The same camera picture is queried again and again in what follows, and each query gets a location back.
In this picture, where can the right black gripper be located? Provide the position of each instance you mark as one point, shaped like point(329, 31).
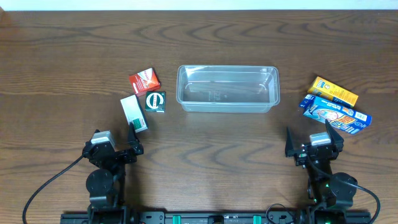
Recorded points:
point(314, 152)

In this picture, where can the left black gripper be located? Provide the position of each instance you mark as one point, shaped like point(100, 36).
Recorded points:
point(136, 149)

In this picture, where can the blue Kool Fever box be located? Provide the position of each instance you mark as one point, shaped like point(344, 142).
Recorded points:
point(339, 116)

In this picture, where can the yellow Woods syrup box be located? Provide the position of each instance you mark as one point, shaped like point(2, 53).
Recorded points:
point(332, 92)

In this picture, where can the red Panadol box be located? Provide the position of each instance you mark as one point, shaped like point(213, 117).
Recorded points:
point(144, 81)

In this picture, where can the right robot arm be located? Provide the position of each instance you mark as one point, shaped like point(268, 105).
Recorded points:
point(331, 192)

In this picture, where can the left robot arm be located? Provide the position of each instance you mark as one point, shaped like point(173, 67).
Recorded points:
point(106, 184)

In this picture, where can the clear plastic container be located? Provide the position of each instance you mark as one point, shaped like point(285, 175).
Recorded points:
point(228, 88)

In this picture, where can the white and green box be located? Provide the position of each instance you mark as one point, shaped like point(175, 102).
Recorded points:
point(134, 113)

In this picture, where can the green round-logo box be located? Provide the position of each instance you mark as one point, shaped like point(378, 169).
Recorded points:
point(155, 101)

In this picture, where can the black mounting rail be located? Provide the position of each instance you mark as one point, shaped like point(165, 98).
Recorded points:
point(187, 218)

